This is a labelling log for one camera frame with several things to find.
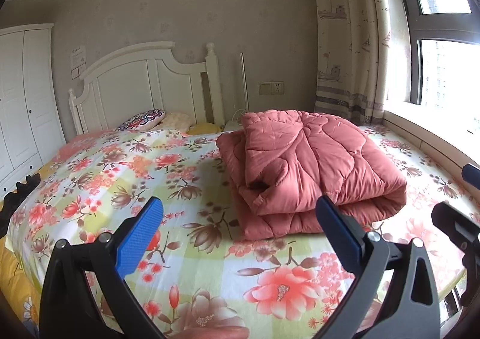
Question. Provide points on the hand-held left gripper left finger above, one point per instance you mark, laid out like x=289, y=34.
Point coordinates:
x=139, y=237

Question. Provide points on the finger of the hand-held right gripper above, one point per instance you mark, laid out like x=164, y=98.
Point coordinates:
x=471, y=175
x=450, y=219

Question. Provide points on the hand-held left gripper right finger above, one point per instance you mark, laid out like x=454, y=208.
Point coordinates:
x=337, y=235

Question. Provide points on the pink quilted coat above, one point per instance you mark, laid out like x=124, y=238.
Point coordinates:
x=307, y=166

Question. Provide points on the beige window sill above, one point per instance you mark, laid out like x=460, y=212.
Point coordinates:
x=427, y=128

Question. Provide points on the bed with floral sheet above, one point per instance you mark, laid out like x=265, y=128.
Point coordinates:
x=180, y=181

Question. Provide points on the patterned purple pillow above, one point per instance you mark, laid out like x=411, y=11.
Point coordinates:
x=141, y=120

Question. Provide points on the beige fluffy pillow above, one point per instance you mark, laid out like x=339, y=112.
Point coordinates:
x=177, y=120

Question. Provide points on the yellow pillow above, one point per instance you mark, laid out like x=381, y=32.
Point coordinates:
x=204, y=128

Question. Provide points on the black cloth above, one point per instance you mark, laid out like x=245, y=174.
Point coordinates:
x=17, y=196

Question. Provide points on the yellow daisy blanket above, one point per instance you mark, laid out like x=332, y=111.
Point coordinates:
x=15, y=279

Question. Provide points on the dark framed window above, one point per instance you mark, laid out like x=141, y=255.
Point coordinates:
x=438, y=35

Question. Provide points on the white nightstand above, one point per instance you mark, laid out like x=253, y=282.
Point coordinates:
x=232, y=127

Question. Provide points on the white wooden headboard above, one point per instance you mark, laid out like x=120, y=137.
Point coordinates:
x=131, y=80

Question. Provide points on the white wardrobe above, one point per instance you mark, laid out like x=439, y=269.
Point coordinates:
x=26, y=106

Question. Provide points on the white upright pole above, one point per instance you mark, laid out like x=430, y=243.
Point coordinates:
x=244, y=83

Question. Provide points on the boat print curtain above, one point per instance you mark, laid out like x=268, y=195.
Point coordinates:
x=352, y=35

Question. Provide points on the beige wall socket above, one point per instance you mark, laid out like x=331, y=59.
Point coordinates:
x=278, y=87

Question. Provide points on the beige wall switch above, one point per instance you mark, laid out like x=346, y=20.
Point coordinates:
x=265, y=88

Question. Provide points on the white wall notice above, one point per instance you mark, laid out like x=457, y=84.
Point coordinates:
x=78, y=61

